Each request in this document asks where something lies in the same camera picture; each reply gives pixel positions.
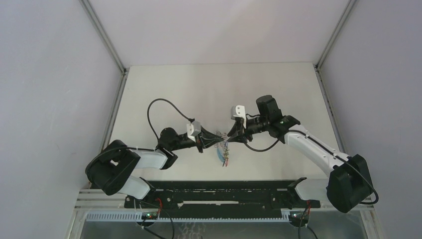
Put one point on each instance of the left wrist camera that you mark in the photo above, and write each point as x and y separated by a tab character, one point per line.
193	129

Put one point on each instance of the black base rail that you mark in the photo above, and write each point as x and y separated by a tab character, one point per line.
244	200

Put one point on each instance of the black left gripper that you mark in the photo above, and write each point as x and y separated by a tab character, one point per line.
206	139

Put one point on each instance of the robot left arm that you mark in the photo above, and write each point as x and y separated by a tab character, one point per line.
112	169

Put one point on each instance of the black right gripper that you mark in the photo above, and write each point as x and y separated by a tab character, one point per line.
237	133

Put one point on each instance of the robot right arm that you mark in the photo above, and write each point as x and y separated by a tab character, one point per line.
348	181

